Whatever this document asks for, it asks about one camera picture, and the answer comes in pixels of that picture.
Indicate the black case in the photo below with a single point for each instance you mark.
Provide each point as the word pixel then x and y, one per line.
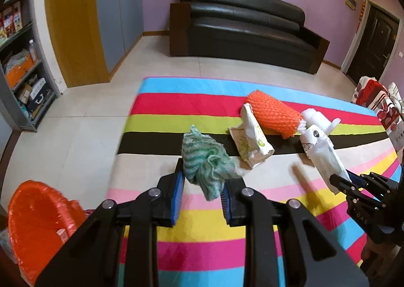
pixel 39 102

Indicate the white foam sheet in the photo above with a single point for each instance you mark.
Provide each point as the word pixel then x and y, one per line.
pixel 318 119

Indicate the orange box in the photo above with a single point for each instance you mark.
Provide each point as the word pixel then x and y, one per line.
pixel 19 72

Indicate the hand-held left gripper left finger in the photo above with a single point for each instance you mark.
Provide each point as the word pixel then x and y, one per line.
pixel 176 205

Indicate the colourful striped blanket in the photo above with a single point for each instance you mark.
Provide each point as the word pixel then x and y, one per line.
pixel 189 103

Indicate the dark brown door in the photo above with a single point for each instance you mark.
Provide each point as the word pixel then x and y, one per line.
pixel 372 47

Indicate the white paper bag green print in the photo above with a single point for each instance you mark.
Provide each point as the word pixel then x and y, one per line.
pixel 252 145

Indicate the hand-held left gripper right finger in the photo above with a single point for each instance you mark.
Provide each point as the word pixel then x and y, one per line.
pixel 225 208

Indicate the orange foam net sleeve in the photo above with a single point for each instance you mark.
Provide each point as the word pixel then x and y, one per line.
pixel 271 113

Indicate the green knitted cloth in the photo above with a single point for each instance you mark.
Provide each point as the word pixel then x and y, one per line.
pixel 202 154

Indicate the person's right hand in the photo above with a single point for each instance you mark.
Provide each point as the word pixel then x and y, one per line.
pixel 375 258

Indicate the white foam net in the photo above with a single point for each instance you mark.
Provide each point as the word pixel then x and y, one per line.
pixel 302 126

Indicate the orange lined trash bin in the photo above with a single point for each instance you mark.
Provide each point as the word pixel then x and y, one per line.
pixel 34 227

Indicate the grey bookshelf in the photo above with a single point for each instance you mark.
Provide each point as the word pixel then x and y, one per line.
pixel 8 103

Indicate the white paper bag dark logo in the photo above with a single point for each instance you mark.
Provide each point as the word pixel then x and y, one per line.
pixel 322 154

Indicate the black leather sofa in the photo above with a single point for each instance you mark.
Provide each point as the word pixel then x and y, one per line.
pixel 246 37

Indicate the clear water bottle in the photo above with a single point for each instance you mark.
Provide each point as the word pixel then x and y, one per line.
pixel 32 51

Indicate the wall electrical panel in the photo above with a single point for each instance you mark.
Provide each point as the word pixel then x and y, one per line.
pixel 351 0

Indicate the red hanging decoration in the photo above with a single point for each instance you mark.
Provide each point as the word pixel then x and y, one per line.
pixel 361 15

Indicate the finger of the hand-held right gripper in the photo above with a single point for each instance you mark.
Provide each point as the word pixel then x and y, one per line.
pixel 358 179
pixel 341 184

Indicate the wooden wardrobe with blue doors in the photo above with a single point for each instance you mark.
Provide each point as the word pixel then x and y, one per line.
pixel 79 21

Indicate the red floral cloth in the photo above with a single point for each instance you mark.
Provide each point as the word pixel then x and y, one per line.
pixel 372 94

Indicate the clear plastic bag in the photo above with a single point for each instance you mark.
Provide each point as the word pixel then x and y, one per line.
pixel 5 246

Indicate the cardboard boxes on shelf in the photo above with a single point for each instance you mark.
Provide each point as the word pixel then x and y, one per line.
pixel 31 91

